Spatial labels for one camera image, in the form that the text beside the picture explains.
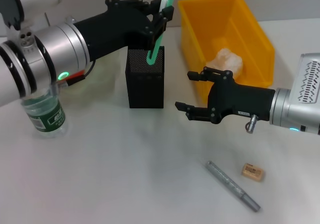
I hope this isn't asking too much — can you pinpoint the clear bottle with green label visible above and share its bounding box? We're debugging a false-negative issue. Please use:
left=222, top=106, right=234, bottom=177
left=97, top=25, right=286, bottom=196
left=20, top=83, right=70, bottom=139

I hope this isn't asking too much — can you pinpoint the beige eraser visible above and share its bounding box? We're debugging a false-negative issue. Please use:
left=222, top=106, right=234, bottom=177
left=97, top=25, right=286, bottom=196
left=241, top=162, right=265, bottom=183

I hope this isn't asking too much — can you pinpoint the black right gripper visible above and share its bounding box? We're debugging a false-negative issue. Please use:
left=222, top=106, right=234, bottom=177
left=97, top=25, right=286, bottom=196
left=174, top=66, right=276, bottom=125

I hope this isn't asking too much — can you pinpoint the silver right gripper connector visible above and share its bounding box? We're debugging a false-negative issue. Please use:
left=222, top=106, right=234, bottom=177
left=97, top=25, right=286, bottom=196
left=246, top=114, right=260, bottom=134

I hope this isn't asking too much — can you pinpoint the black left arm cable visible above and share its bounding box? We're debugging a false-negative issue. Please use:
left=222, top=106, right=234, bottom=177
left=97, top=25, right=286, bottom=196
left=58, top=59, right=97, bottom=88

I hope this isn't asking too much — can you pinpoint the grey marker pen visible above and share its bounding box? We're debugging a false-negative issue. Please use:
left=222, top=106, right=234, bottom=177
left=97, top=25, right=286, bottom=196
left=204, top=160, right=262, bottom=213

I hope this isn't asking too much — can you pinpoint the yellow plastic bin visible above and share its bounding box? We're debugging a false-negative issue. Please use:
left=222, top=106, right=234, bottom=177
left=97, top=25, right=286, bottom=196
left=177, top=0, right=276, bottom=102

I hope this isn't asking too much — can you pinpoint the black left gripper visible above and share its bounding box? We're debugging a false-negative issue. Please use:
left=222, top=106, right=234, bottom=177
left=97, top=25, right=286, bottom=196
left=73, top=0, right=175, bottom=62

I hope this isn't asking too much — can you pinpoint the black mesh pen holder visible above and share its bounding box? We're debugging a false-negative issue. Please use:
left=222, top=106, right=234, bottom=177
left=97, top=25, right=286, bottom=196
left=124, top=45, right=165, bottom=109

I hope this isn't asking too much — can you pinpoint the white paper ball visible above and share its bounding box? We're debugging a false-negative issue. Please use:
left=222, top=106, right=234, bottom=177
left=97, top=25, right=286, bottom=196
left=205, top=48, right=244, bottom=82

